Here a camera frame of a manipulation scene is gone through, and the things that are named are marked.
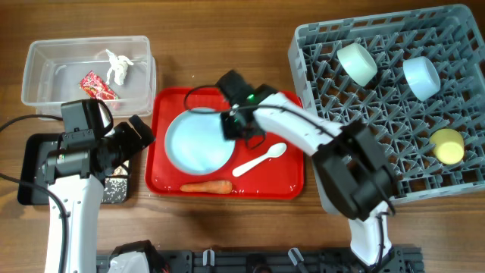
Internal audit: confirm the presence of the red plastic tray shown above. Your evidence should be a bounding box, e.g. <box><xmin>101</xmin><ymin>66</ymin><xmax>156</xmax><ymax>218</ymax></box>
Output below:
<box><xmin>145</xmin><ymin>87</ymin><xmax>305</xmax><ymax>200</ymax></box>

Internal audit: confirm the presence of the light blue plate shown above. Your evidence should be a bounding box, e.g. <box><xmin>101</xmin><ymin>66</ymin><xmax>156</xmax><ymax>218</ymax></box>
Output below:
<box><xmin>164</xmin><ymin>108</ymin><xmax>236</xmax><ymax>176</ymax></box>

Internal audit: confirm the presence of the light blue bowl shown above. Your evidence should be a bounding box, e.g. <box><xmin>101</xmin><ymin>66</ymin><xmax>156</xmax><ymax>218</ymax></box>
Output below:
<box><xmin>402</xmin><ymin>56</ymin><xmax>441</xmax><ymax>101</ymax></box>

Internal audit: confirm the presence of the white plastic spoon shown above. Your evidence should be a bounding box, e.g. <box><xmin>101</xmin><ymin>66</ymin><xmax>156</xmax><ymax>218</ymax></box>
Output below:
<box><xmin>232</xmin><ymin>143</ymin><xmax>287</xmax><ymax>177</ymax></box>

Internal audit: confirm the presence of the black tray bin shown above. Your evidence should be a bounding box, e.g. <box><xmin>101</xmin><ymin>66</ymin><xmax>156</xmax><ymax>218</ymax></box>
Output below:
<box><xmin>17</xmin><ymin>131</ymin><xmax>132</xmax><ymax>206</ymax></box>

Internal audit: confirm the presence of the red snack wrapper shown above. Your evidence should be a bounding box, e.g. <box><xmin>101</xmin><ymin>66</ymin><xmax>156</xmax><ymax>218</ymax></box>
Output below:
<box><xmin>80</xmin><ymin>71</ymin><xmax>120</xmax><ymax>110</ymax></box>

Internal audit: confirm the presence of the mint green bowl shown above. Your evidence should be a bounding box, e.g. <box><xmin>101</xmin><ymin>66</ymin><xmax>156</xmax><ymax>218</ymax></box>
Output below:
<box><xmin>336</xmin><ymin>43</ymin><xmax>377</xmax><ymax>86</ymax></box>

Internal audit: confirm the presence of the clear plastic bin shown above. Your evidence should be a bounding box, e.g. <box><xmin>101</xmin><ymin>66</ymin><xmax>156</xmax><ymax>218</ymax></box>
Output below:
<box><xmin>21</xmin><ymin>36</ymin><xmax>156</xmax><ymax>118</ymax></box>

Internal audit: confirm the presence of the orange carrot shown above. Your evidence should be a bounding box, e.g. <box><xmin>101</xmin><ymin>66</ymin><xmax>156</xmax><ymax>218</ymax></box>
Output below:
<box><xmin>180</xmin><ymin>180</ymin><xmax>233</xmax><ymax>194</ymax></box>

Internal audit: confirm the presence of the spilled white rice pile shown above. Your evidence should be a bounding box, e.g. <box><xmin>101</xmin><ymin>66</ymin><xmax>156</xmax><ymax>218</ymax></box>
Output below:
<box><xmin>102</xmin><ymin>161</ymin><xmax>131</xmax><ymax>204</ymax></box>

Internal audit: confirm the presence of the white tissue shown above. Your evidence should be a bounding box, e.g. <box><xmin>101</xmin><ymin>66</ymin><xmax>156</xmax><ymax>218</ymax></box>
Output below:
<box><xmin>105</xmin><ymin>49</ymin><xmax>133</xmax><ymax>86</ymax></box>

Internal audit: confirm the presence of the grey dishwasher rack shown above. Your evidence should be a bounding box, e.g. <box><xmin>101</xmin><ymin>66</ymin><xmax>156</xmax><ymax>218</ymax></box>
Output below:
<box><xmin>288</xmin><ymin>5</ymin><xmax>484</xmax><ymax>204</ymax></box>

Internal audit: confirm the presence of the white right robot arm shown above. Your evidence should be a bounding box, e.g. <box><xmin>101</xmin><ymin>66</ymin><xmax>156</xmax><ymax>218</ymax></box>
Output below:
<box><xmin>215</xmin><ymin>70</ymin><xmax>397</xmax><ymax>270</ymax></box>

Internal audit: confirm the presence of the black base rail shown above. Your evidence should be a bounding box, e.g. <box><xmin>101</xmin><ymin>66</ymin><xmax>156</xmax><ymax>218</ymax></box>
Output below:
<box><xmin>96</xmin><ymin>248</ymin><xmax>424</xmax><ymax>273</ymax></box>

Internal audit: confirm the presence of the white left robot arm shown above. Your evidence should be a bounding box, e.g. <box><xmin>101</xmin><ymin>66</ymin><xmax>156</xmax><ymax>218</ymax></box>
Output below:
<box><xmin>42</xmin><ymin>99</ymin><xmax>155</xmax><ymax>272</ymax></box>

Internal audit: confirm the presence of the yellow plastic cup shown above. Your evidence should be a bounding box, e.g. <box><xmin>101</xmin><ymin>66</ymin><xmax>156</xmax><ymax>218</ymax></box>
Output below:
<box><xmin>430</xmin><ymin>128</ymin><xmax>465</xmax><ymax>165</ymax></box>

